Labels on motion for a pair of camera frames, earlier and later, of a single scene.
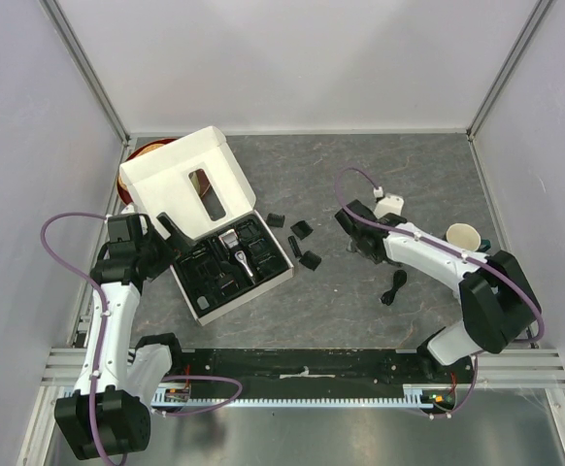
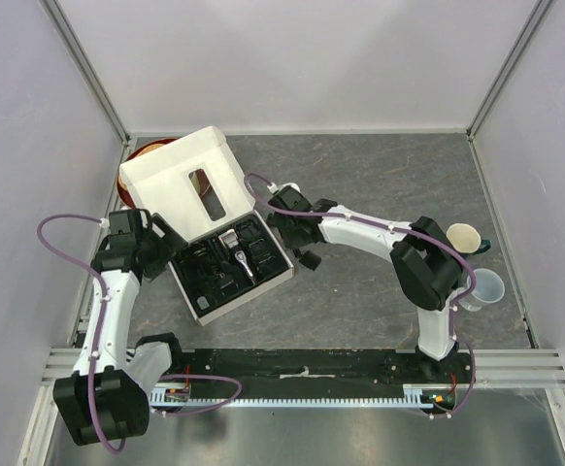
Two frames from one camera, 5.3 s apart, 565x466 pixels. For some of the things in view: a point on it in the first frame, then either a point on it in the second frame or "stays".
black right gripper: [378, 258] to [289, 242]
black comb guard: [228, 287] stays
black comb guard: [311, 260] stays
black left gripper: [170, 252] stays
